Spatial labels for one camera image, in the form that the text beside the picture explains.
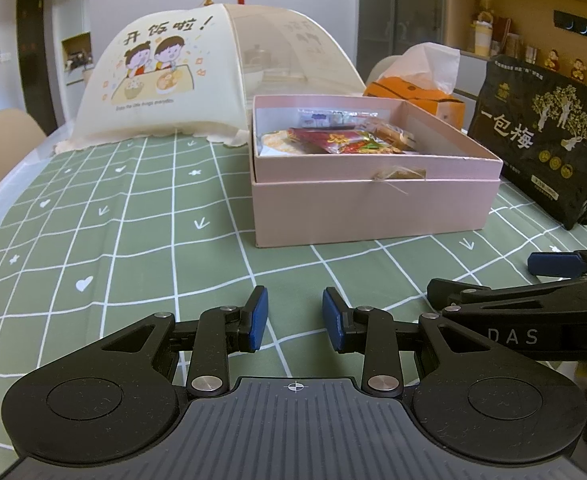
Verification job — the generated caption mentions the glass cabinet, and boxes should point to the glass cabinet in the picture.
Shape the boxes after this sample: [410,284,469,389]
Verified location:
[358,0,447,58]

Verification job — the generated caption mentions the orange tissue box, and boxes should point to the orange tissue box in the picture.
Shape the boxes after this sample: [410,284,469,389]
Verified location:
[363,42,467,128]

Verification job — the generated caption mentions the blue snack packet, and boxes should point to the blue snack packet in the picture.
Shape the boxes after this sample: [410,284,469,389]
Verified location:
[296,109,344,128]

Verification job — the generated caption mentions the beige chair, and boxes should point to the beige chair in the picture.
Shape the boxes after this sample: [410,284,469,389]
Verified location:
[366,55,404,88]
[0,109,47,193]

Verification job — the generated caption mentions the printed mesh food cover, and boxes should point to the printed mesh food cover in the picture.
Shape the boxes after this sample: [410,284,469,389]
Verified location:
[54,2,365,151]

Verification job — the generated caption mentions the dark door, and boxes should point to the dark door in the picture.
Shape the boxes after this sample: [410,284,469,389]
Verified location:
[16,0,59,136]

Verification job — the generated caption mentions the black device with blue lights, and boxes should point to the black device with blue lights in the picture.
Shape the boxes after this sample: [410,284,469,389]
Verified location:
[553,10,587,43]

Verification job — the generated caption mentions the wall niche shelf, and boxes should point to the wall niche shelf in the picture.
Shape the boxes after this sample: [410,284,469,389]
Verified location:
[61,31,94,73]

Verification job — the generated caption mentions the yellow bottle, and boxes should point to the yellow bottle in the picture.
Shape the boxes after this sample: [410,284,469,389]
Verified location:
[472,21,491,57]

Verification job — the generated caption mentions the yellow mushroom print snack packet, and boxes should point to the yellow mushroom print snack packet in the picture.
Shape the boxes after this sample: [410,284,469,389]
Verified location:
[261,130,304,153]

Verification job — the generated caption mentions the green checked tablecloth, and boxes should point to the green checked tablecloth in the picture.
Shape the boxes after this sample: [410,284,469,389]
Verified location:
[0,127,587,480]

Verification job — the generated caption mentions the black snack bag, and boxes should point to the black snack bag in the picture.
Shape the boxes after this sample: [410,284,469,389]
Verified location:
[467,55,587,231]

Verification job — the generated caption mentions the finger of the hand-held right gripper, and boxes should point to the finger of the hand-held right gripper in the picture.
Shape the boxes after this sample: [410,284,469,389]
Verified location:
[427,277,577,313]
[527,246,587,281]

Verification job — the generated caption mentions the red snack packet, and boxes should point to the red snack packet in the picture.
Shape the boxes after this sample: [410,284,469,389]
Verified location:
[286,127,374,156]

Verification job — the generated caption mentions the pink cardboard box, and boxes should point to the pink cardboard box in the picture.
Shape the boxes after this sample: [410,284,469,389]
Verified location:
[248,94,504,249]

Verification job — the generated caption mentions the wooden shelf unit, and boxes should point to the wooden shelf unit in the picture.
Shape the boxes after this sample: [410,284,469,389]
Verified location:
[443,0,587,68]

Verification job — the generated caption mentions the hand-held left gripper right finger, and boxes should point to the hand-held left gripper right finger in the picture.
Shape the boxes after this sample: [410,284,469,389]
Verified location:
[322,286,497,398]

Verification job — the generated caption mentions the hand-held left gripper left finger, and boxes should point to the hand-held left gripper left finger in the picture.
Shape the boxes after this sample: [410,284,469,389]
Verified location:
[101,285,270,398]

